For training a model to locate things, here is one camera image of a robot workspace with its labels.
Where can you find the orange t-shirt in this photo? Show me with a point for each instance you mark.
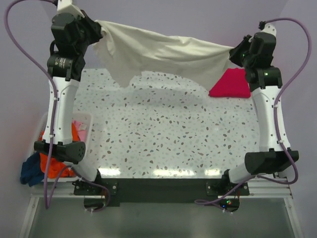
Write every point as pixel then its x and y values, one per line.
pixel 55 166

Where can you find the aluminium frame rail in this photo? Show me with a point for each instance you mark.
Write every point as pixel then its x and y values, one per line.
pixel 258 188

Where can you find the pink t-shirt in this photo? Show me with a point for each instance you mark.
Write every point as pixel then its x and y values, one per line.
pixel 79 131

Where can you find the navy blue t-shirt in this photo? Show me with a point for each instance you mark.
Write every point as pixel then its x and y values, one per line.
pixel 31 173

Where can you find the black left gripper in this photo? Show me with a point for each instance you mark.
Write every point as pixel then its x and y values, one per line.
pixel 95 27

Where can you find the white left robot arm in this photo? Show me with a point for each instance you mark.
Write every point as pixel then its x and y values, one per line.
pixel 65 70

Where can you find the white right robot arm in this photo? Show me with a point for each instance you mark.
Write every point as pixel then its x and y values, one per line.
pixel 255 55

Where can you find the cream white t-shirt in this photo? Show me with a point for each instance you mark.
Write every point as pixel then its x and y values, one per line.
pixel 128 51

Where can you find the folded magenta t-shirt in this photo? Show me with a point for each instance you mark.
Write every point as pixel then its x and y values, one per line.
pixel 231 85

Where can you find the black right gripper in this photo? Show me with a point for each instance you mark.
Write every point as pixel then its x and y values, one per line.
pixel 234 53

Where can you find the white plastic laundry basket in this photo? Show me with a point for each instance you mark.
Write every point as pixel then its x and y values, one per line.
pixel 83 122

